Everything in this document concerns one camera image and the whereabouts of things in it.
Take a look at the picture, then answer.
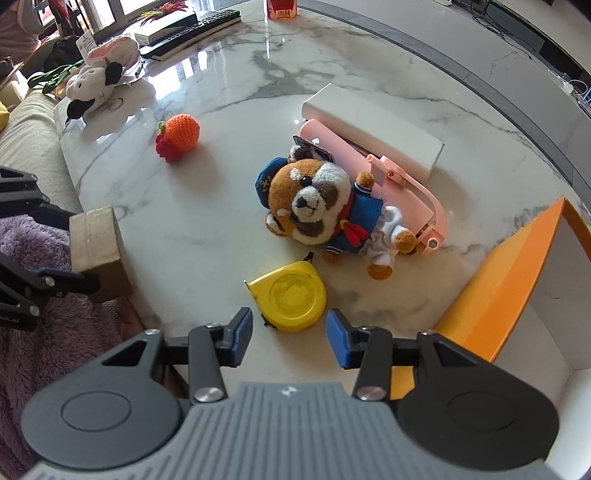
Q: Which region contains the small brown cardboard box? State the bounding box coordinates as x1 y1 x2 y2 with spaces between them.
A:
69 206 133 304

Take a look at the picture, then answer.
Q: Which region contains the pink cloth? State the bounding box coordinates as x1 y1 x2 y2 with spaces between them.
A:
0 0 47 61

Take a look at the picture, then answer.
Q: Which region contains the pink selfie stick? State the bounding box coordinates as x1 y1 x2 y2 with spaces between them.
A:
292 119 448 259

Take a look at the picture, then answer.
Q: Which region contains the beige sofa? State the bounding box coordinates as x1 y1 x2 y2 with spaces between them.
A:
0 88 85 214

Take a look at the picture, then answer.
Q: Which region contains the crochet orange toy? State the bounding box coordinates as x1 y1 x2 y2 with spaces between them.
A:
156 114 201 163

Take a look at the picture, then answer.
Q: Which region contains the green lanyard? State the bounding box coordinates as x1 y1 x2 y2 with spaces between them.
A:
28 62 86 96

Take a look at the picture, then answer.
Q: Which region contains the purple fluffy blanket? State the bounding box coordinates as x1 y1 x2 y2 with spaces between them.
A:
0 215 139 480

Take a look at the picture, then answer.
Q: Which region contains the sailor bear plush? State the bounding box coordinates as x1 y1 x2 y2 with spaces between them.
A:
255 145 416 281

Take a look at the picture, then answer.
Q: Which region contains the orange cardboard box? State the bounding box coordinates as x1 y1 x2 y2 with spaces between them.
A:
389 196 591 464

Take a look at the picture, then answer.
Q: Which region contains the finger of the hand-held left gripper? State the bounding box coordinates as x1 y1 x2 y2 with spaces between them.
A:
0 251 100 319
0 167 72 229

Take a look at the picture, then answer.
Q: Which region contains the white long box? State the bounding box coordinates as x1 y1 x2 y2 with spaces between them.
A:
301 83 446 185

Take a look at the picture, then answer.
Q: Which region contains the black remote control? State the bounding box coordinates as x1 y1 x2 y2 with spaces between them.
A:
140 10 242 62

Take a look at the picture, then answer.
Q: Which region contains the white and blue box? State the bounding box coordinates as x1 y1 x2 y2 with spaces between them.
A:
134 11 198 47

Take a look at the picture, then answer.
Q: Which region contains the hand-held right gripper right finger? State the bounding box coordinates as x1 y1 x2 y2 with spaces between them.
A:
326 308 495 401

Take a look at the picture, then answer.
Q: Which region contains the pink bunny plush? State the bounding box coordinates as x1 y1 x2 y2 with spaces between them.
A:
85 37 139 71

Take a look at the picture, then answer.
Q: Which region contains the red green feather toy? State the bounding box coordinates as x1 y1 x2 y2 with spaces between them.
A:
139 0 191 22

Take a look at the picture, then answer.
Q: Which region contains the cow plush keychain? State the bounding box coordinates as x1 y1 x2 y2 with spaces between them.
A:
65 62 123 125

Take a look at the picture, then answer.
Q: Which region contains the yellow tape measure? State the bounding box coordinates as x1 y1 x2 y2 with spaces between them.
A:
245 261 328 334

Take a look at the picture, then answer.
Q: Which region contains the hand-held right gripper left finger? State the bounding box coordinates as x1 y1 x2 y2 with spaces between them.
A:
99 307 253 403

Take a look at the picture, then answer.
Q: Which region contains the orange drink bottle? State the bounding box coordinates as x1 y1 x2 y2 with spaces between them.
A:
263 0 299 21

